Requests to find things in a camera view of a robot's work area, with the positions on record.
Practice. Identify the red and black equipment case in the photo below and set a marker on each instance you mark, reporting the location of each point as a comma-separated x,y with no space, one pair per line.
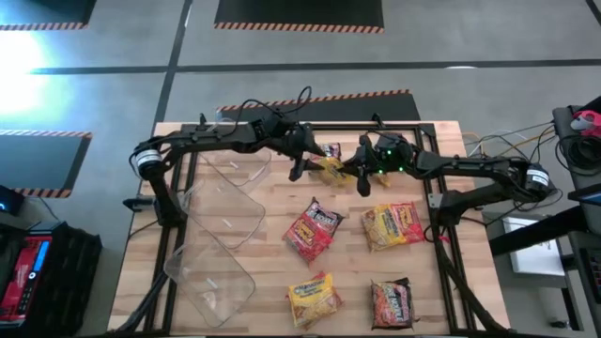
21,277

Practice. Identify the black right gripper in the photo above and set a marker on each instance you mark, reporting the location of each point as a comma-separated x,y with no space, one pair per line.
389,157

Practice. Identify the black hazard-striped floor mat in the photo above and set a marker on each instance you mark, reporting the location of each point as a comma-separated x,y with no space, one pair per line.
37,162
70,9
300,11
352,112

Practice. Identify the grey side desk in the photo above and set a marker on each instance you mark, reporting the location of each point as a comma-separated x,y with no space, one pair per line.
563,123

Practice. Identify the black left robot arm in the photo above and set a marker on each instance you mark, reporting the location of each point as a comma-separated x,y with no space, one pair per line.
211,141

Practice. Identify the clear plastic bin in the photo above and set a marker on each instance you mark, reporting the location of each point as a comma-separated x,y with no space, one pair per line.
211,281
244,164
235,220

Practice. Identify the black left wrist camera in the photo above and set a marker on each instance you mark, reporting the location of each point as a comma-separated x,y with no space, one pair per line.
277,126

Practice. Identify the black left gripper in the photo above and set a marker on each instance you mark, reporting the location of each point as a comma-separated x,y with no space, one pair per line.
300,141

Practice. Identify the small black frame clamp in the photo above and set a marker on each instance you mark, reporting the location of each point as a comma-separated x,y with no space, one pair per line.
203,118
377,119

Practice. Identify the dark device with blue light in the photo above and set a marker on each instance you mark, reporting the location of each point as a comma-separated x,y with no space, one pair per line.
7,202

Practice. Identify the orange Saucy Noods ramen pack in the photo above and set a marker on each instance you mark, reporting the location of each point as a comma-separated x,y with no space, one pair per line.
320,275
304,237
409,223

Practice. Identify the pink and red object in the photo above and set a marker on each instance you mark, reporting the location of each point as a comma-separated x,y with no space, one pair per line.
587,122

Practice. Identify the black table clamp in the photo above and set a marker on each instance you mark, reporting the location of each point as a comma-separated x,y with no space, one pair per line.
136,203

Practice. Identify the grey metal bracket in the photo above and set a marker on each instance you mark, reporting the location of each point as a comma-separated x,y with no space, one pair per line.
434,201

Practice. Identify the black beam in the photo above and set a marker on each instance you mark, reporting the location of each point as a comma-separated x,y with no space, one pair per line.
540,232

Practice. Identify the white box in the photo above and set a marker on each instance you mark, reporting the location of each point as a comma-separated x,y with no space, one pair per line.
535,256

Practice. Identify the black keyboard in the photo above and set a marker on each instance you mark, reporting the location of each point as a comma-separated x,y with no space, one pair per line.
594,272

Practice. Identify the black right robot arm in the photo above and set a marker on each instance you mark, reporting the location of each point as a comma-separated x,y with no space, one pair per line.
469,164

